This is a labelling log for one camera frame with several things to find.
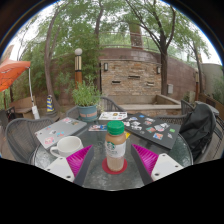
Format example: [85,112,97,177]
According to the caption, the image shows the wooden bench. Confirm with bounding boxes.
[8,96,36,119]

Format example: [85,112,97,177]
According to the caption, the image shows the white ceramic mug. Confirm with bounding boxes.
[49,135,84,158]

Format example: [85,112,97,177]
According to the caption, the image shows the coffee drink bottle green cap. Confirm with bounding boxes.
[104,120,128,173]

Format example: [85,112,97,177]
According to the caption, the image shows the white sticker sheet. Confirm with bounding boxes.
[98,111,128,122]

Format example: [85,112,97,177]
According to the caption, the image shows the black jacket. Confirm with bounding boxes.
[179,102,217,161]

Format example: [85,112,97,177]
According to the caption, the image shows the green plant in blue pot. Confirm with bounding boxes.
[71,78,103,123]

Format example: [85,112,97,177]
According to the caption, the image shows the wooden lamp post white globe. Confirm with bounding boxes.
[74,47,84,86]

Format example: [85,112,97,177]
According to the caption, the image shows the colourful printed card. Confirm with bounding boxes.
[87,124,108,132]

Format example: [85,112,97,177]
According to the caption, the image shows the silver laptop with stickers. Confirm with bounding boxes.
[34,116,88,150]

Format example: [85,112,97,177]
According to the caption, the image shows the black laptop with stickers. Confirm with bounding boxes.
[123,112,182,150]

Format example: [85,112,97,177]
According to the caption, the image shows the flat round red coaster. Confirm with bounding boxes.
[101,157,129,176]

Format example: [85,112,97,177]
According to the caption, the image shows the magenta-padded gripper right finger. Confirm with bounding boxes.
[130,143,185,186]

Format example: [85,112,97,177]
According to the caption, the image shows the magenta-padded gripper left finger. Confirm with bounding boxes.
[44,143,95,187]

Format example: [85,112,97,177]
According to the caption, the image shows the blue yellow striped post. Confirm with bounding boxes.
[45,94,55,113]

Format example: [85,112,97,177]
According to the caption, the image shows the orange patio umbrella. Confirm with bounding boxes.
[0,59,32,94]

